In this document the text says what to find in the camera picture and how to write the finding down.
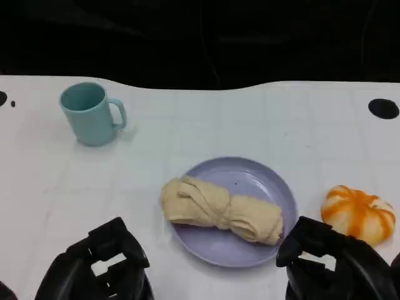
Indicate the black cloth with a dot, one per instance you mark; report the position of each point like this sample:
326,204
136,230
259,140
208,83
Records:
200,37

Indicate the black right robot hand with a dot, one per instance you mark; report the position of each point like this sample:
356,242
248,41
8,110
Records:
353,281

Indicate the orange and white bread roll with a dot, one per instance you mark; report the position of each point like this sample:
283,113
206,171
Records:
359,215

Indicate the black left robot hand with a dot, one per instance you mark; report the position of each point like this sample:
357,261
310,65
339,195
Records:
68,275

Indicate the lilac plate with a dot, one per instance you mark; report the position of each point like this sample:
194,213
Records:
250,187

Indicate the pale green mug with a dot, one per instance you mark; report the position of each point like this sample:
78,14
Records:
90,125

